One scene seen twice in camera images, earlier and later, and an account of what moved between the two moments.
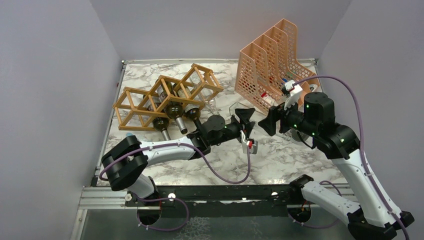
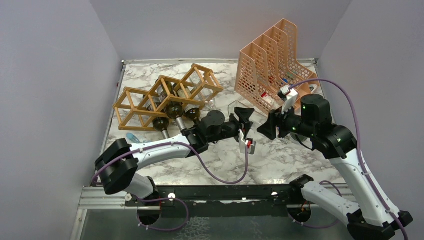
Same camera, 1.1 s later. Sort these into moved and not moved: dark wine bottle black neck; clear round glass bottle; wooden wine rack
Moved: clear round glass bottle
Not moved: dark wine bottle black neck; wooden wine rack
